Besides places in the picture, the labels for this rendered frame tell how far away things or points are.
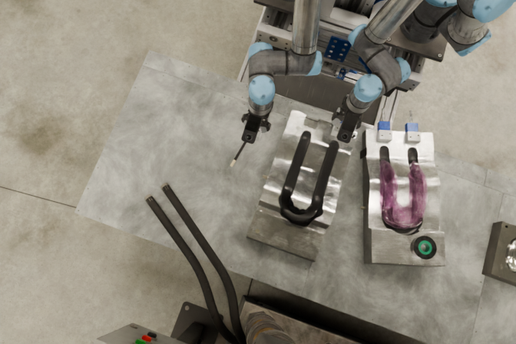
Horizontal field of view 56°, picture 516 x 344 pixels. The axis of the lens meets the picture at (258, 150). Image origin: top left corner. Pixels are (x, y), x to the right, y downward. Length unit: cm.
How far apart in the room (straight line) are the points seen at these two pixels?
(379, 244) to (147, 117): 99
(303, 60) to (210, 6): 165
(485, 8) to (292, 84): 148
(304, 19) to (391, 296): 104
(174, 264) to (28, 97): 125
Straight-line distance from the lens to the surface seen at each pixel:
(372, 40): 154
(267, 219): 176
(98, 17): 311
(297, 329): 184
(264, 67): 145
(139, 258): 265
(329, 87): 263
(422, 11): 177
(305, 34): 142
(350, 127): 164
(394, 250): 178
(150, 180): 186
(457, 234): 199
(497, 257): 197
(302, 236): 176
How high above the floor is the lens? 260
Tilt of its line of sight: 75 degrees down
